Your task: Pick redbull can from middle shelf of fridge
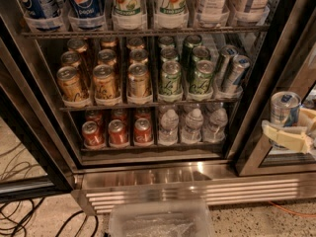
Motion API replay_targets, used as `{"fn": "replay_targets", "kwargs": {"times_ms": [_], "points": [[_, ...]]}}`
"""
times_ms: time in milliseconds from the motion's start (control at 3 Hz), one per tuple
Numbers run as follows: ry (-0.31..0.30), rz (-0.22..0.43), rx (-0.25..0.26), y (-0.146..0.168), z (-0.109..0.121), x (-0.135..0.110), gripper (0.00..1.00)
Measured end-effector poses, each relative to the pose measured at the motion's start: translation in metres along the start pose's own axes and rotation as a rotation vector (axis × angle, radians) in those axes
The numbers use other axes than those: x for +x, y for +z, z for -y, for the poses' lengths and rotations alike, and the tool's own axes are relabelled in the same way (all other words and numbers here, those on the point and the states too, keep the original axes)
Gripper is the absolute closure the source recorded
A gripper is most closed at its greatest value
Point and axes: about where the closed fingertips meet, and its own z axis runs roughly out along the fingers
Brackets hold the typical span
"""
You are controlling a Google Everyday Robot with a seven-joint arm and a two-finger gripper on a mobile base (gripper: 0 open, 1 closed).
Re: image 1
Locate front right green can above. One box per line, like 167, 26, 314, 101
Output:
189, 60, 214, 95

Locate right pepsi bottle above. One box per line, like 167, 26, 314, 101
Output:
65, 0, 104, 19

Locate open glass fridge door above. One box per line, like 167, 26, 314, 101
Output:
230, 0, 316, 177

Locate row green can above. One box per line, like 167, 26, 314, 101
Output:
191, 45, 210, 66
160, 47, 179, 63

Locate clear plastic bin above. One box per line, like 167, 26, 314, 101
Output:
109, 199, 215, 237

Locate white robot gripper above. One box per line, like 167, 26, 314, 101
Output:
262, 108, 316, 159

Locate middle row right green can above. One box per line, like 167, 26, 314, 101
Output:
191, 45, 210, 66

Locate middle row left gold can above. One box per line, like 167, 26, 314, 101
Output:
61, 50, 83, 76

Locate front left red can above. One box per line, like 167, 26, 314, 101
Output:
82, 121, 105, 146

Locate water bottle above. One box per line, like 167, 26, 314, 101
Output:
181, 109, 203, 144
203, 108, 228, 143
159, 110, 179, 145

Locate front left green can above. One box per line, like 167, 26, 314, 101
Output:
160, 61, 181, 96

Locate middle row left green can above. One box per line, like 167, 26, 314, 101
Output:
160, 47, 179, 63

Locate orange floor cable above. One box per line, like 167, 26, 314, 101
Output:
268, 200, 316, 218

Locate front left gold can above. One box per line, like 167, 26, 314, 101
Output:
56, 66, 87, 102

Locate left pepsi bottle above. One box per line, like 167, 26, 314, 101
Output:
20, 0, 60, 19

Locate red can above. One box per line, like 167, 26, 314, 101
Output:
134, 118, 152, 143
82, 121, 105, 146
108, 119, 128, 145

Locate steel fridge base grille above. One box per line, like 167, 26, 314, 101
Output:
71, 162, 316, 215

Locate front right red can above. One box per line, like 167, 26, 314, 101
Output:
134, 118, 152, 143

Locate right water bottle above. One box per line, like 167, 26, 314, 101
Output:
203, 108, 228, 143

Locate middle water bottle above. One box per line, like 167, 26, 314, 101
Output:
181, 109, 203, 144

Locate row gold can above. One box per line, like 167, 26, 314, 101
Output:
129, 49, 148, 64
61, 50, 83, 76
97, 49, 118, 70

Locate pepsi bottle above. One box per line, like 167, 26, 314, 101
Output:
20, 0, 60, 19
65, 0, 104, 19

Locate left water bottle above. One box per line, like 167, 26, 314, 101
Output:
159, 110, 179, 145

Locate front middle red can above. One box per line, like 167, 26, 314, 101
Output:
108, 119, 128, 145

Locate black floor cables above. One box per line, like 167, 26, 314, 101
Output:
0, 141, 100, 237

